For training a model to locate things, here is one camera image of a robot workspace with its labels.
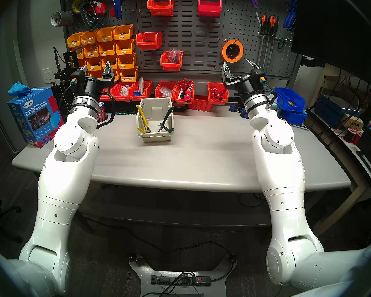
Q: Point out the orange bin labelled M4 HEX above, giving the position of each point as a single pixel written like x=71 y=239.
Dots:
x=129 y=75

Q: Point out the grey metal C-clamp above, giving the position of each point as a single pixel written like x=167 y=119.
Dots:
x=86 y=22

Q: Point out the black soldering iron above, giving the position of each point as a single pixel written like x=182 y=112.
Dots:
x=56 y=56

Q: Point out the dark blue case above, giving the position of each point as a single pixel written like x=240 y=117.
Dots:
x=327 y=109

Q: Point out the black monitor mount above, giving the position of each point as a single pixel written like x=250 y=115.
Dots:
x=312 y=62

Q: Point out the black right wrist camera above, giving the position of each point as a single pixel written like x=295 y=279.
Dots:
x=257 y=76

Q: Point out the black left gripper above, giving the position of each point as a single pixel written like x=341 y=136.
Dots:
x=94 y=87

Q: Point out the orange bin labelled M2.5-5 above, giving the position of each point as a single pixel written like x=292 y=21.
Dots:
x=117 y=75

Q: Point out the orange bin labelled M3X8 BAD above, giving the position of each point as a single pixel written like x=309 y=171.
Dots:
x=89 y=39

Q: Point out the red plastic parts bin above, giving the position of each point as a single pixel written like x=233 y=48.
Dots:
x=148 y=45
x=201 y=105
x=157 y=90
x=160 y=10
x=119 y=98
x=106 y=96
x=218 y=101
x=170 y=66
x=209 y=10
x=193 y=93
x=140 y=98

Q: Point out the black computer monitor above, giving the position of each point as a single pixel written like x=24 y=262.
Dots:
x=337 y=27

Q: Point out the beige side table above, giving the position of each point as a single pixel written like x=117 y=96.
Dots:
x=343 y=206

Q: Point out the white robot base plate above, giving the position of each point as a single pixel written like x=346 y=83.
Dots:
x=145 y=287

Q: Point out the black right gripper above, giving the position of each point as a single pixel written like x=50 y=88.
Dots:
x=245 y=86

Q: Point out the blue cleaning cloth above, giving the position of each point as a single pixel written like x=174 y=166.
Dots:
x=18 y=89

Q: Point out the blue cleaning cloths carton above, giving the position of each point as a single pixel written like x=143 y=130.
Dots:
x=34 y=120

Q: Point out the black metal stand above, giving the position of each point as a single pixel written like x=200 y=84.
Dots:
x=60 y=74

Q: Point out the grey duct tape roll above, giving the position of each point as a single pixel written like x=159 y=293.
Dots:
x=63 y=18

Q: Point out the orange bin labelled M3-6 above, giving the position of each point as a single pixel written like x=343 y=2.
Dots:
x=126 y=62

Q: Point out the orange tape roll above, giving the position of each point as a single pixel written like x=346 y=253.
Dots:
x=223 y=51

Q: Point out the black pegboard hook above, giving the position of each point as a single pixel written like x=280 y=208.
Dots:
x=279 y=43

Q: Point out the orange bin labelled M3-4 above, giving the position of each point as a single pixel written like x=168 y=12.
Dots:
x=125 y=47

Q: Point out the orange bin labelled M4-6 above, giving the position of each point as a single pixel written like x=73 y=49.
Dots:
x=107 y=49

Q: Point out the white wall plate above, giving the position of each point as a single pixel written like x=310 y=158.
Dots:
x=48 y=76

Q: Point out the orange bin labelled M4X4X6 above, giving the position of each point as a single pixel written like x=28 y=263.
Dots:
x=91 y=51

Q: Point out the red small clamps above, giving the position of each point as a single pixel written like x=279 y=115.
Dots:
x=218 y=93

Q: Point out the blue spring clamp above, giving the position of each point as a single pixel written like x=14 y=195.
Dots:
x=289 y=19

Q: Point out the green cutting mat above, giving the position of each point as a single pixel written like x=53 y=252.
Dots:
x=125 y=113

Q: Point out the black power strip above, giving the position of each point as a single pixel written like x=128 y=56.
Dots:
x=160 y=280

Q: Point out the small orange parts bin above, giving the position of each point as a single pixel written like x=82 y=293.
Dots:
x=80 y=53
x=83 y=62

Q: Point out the orange bin labelled M3-12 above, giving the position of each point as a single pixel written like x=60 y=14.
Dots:
x=94 y=64

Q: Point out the beige plastic storage box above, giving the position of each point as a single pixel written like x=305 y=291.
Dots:
x=156 y=136

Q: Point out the orange bin labelled M2.5-6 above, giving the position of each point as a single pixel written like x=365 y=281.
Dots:
x=95 y=73

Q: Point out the black table leg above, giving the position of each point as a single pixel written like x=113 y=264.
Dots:
x=85 y=222

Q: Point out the tan cardboard box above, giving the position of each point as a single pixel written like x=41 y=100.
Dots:
x=355 y=123

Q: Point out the green white tissue box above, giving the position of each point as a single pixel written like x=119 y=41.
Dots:
x=274 y=105

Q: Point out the orange bin labelled M3X5X4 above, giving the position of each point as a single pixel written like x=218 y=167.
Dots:
x=75 y=41

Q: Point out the orange bin labelled M3-8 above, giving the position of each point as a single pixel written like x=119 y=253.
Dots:
x=115 y=63

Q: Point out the red black hand tool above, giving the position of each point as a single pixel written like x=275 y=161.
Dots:
x=187 y=95

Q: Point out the yellow tape roll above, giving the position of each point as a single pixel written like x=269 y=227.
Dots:
x=74 y=5

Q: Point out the orange bin labelled M3X6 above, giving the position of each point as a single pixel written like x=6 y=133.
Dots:
x=123 y=33

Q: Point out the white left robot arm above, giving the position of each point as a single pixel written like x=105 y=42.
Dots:
x=65 y=182

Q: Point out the black tape roll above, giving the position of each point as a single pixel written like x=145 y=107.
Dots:
x=181 y=108

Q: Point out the blue plastic bin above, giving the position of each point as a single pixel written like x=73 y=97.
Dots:
x=292 y=100
x=296 y=117

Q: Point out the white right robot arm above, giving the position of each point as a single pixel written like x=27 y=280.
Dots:
x=281 y=182

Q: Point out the grey pegboard wall panel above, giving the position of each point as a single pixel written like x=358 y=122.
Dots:
x=198 y=36

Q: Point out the small blue clamp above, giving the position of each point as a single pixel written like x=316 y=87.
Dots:
x=233 y=108

